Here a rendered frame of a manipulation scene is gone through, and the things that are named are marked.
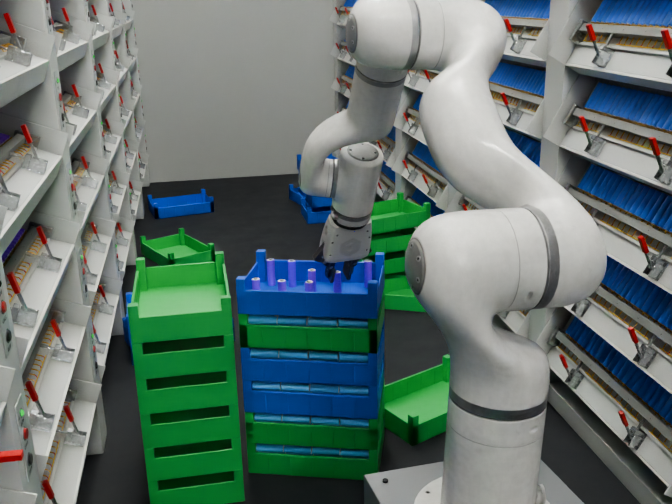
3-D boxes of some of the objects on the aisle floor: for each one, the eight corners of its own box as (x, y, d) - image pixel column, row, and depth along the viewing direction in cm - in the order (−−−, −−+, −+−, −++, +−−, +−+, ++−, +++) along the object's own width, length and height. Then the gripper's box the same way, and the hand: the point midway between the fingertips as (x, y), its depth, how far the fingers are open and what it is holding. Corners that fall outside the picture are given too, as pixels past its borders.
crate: (384, 433, 192) (384, 404, 189) (377, 481, 173) (377, 451, 170) (267, 426, 196) (266, 398, 193) (248, 473, 177) (246, 443, 174)
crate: (446, 379, 218) (447, 353, 215) (499, 408, 202) (500, 381, 199) (362, 412, 201) (362, 385, 199) (412, 446, 186) (413, 417, 183)
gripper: (380, 197, 161) (365, 260, 173) (306, 206, 155) (297, 271, 168) (394, 219, 156) (378, 283, 168) (319, 229, 150) (308, 294, 163)
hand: (339, 270), depth 167 cm, fingers open, 3 cm apart
